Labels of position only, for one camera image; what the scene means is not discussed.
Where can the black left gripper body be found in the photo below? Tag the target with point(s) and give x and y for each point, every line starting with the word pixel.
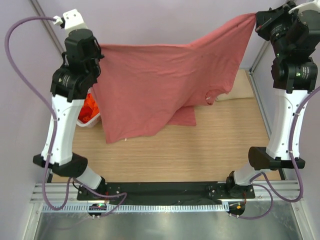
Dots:
pixel 95 68

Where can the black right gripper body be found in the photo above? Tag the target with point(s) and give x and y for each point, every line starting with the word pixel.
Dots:
pixel 274 29

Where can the pink t shirt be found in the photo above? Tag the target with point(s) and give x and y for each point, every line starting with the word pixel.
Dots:
pixel 142 88

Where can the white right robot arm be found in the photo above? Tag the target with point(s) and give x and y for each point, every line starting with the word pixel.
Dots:
pixel 294 75

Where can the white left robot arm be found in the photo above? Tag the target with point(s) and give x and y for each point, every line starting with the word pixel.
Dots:
pixel 70 85

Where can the orange t shirt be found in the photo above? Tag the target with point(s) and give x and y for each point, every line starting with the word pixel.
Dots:
pixel 89 110

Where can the white plastic laundry basket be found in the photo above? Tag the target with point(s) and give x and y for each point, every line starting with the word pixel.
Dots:
pixel 91 123

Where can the folded beige t shirt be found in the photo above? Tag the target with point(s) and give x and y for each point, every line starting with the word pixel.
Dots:
pixel 241 89

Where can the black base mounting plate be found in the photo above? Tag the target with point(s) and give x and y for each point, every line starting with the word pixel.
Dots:
pixel 178 193

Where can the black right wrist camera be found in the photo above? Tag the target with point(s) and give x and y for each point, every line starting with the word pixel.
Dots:
pixel 313 5

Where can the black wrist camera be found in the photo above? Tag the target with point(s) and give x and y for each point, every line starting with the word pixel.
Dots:
pixel 313 5
pixel 70 21

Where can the right aluminium frame post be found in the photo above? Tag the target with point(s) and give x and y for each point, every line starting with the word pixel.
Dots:
pixel 259 56

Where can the aluminium frame post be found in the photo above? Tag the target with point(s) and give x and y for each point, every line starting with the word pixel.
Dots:
pixel 47 26
pixel 259 56

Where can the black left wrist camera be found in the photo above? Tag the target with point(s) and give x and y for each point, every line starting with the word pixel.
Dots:
pixel 70 21

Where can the left aluminium frame post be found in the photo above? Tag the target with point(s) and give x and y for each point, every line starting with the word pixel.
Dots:
pixel 47 26

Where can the white slotted cable duct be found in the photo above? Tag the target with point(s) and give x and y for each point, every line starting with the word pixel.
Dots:
pixel 104 208

